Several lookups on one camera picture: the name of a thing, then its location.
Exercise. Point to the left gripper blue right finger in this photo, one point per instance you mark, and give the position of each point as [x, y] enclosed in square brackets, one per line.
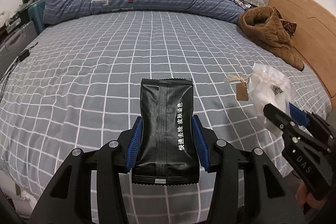
[200, 142]

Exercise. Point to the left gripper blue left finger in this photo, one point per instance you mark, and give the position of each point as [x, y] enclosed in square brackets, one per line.
[134, 144]

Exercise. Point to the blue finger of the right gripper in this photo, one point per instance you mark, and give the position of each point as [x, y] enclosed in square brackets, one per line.
[298, 115]

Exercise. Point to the black foil sachet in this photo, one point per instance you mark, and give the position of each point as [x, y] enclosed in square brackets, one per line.
[167, 154]

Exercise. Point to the white drawstring pouch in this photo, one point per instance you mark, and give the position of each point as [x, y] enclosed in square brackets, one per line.
[263, 86]

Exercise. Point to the person's right hand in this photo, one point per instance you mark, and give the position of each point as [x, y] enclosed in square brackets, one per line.
[303, 196]

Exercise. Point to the wooden headboard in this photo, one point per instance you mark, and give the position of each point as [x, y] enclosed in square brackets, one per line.
[314, 37]

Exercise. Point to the grey checked bed sheet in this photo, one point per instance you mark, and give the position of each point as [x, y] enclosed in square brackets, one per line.
[80, 87]

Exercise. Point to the brown fleece jacket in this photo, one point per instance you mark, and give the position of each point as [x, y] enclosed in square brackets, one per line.
[264, 26]

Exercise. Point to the grey suitcase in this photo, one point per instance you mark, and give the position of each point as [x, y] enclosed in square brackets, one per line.
[15, 44]

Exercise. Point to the teal suitcase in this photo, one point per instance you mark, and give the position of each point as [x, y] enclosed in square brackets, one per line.
[36, 12]

